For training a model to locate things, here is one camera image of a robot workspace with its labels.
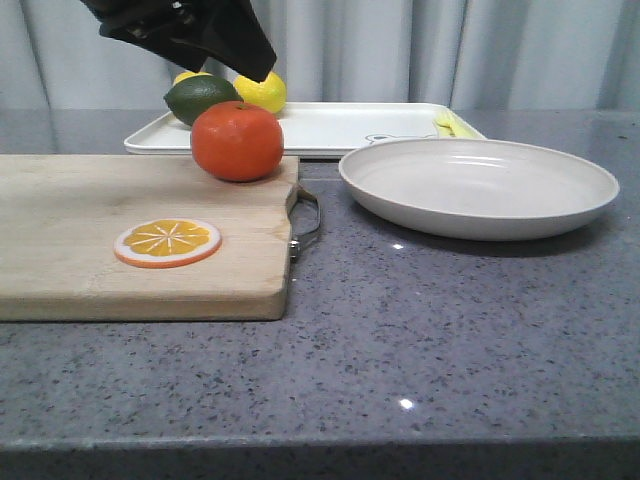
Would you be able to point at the metal cutting board handle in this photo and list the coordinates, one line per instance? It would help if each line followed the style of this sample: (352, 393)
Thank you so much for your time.
(304, 215)

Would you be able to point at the grey curtain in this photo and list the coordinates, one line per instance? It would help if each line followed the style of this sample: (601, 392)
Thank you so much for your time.
(511, 55)

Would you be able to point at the yellow plastic fork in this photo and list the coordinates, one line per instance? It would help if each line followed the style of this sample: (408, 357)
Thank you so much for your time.
(444, 125)

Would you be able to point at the beige round plate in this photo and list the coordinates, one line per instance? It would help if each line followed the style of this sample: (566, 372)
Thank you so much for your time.
(486, 190)

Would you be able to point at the white bear print tray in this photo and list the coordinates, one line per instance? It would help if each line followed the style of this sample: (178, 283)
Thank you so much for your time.
(329, 130)

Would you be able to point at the wooden cutting board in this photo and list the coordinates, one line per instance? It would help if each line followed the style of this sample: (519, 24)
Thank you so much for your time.
(60, 216)

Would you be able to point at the yellow plastic knife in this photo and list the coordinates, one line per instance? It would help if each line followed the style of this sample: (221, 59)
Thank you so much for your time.
(462, 130)

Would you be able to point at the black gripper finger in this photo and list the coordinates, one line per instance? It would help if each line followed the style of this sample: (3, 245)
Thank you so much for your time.
(230, 32)
(170, 29)

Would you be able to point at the orange mandarin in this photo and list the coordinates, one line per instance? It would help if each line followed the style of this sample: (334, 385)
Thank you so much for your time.
(237, 141)

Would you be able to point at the yellow lemon behind lime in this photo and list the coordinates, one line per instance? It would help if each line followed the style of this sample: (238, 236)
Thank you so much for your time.
(188, 74)

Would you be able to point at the orange slice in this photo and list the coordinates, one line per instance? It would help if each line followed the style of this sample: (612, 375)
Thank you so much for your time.
(167, 243)

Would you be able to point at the dark green lime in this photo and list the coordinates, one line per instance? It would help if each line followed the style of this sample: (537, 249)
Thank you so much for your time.
(191, 97)

